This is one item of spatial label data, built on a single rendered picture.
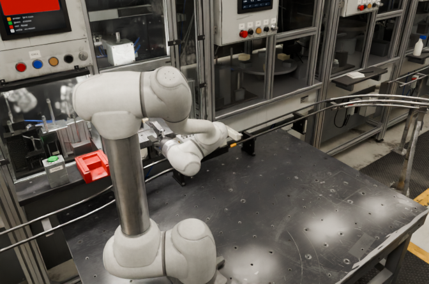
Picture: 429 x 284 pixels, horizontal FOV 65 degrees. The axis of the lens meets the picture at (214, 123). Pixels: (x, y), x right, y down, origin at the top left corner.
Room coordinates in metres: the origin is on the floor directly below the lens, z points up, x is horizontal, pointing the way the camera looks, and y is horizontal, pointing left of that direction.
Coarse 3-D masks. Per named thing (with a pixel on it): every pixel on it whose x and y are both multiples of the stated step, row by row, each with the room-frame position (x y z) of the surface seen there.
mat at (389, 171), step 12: (408, 144) 2.89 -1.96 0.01; (420, 144) 2.89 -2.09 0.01; (384, 156) 2.68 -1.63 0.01; (396, 156) 2.68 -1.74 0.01; (420, 156) 2.67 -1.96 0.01; (372, 168) 2.49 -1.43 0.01; (384, 168) 2.49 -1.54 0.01; (396, 168) 2.48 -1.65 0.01; (420, 168) 2.48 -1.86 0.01; (384, 180) 2.32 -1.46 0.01; (396, 180) 2.32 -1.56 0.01; (420, 180) 2.31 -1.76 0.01; (420, 192) 2.15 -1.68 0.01
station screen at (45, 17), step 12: (0, 0) 1.25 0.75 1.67; (60, 0) 1.37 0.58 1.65; (36, 12) 1.31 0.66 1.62; (48, 12) 1.34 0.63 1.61; (60, 12) 1.36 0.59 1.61; (12, 24) 1.26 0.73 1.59; (24, 24) 1.29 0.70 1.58; (36, 24) 1.31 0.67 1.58; (48, 24) 1.33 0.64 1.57; (60, 24) 1.36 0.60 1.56
